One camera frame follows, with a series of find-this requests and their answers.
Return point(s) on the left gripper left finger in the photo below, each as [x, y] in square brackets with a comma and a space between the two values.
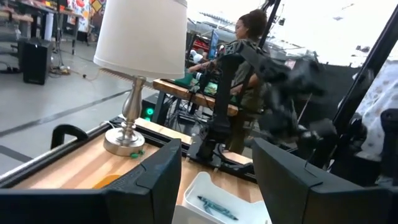
[149, 193]

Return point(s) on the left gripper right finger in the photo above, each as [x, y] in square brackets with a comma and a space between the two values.
[295, 193]

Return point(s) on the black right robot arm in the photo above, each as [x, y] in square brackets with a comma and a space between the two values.
[228, 93]

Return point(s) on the orange plastic bin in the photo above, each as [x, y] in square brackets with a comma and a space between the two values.
[107, 181]

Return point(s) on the white plastic bin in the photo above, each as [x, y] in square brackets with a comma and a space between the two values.
[214, 189]

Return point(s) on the black computer with green light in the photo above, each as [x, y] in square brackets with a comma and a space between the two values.
[150, 107]

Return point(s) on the wooden top workbench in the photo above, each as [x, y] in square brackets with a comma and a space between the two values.
[189, 93]

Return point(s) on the black partition panel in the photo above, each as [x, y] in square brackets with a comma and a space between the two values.
[335, 90]

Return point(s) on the white spotted cloth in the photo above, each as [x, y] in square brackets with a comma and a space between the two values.
[379, 105]

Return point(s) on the person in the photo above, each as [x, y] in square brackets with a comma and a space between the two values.
[248, 81]

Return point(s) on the cone shade chrome base lamp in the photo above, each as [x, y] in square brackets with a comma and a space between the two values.
[140, 40]

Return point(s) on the blue upright banner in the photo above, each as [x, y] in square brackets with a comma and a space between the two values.
[213, 43]

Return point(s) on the black speaker box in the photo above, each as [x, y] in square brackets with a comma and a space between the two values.
[36, 60]

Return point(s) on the white upright cylinder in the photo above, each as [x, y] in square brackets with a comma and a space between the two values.
[48, 26]

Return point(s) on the dark cluttered background table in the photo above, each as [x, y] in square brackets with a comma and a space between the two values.
[31, 12]

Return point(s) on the black rail clamp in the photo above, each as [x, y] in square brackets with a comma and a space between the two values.
[66, 132]

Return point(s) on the black table edge rail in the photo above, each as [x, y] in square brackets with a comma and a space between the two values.
[46, 158]

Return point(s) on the black slanted frame pole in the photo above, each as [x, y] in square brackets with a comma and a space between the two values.
[367, 68]
[270, 21]

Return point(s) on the colourful wall poster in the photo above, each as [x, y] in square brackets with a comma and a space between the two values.
[85, 12]

